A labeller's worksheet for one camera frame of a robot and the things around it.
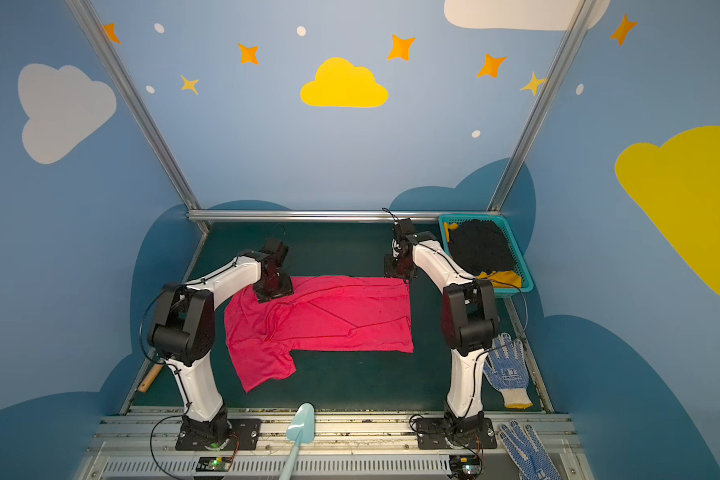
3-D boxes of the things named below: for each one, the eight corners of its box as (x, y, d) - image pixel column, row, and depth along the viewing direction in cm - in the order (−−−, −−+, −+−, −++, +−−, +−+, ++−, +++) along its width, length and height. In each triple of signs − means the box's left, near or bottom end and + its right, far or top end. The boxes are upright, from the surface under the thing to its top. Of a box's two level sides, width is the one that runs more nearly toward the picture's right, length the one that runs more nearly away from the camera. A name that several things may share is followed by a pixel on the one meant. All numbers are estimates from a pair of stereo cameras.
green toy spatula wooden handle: (142, 392, 83) (136, 389, 81) (158, 366, 88) (152, 362, 86) (146, 393, 83) (140, 390, 81) (162, 367, 88) (157, 363, 85)
